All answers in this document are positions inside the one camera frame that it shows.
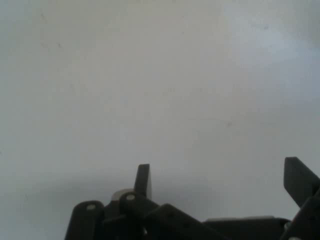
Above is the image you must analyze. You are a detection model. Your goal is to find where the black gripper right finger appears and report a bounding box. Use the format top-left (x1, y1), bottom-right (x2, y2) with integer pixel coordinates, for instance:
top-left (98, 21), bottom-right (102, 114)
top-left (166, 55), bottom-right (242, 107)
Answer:
top-left (279, 156), bottom-right (320, 240)

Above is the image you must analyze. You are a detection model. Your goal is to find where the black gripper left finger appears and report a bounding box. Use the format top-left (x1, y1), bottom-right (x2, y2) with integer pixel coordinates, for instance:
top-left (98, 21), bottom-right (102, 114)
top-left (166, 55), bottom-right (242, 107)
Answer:
top-left (64, 163), bottom-right (226, 240)

